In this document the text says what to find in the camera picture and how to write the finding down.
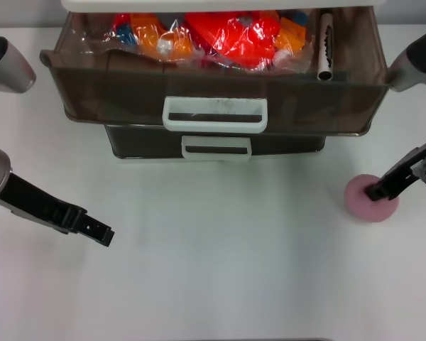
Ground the pink peach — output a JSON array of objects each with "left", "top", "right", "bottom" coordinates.
[{"left": 344, "top": 173, "right": 400, "bottom": 223}]

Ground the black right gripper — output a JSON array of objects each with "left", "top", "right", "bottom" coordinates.
[{"left": 365, "top": 139, "right": 426, "bottom": 202}]

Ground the dark plastic drawer cabinet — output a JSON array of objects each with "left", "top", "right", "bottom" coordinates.
[{"left": 60, "top": 0, "right": 384, "bottom": 163}]

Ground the small-handled brown translucent drawer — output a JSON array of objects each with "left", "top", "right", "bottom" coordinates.
[{"left": 104, "top": 122, "right": 328, "bottom": 160}]

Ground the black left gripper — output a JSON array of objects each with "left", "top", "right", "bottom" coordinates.
[{"left": 0, "top": 171, "right": 116, "bottom": 248}]

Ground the white marker pen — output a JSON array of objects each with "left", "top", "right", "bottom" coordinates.
[{"left": 315, "top": 12, "right": 337, "bottom": 82}]

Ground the grey cable with clear plug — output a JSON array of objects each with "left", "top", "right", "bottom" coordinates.
[{"left": 409, "top": 156, "right": 426, "bottom": 188}]

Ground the plastic bag of colourful toys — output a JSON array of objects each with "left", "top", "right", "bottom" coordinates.
[{"left": 72, "top": 10, "right": 314, "bottom": 75}]

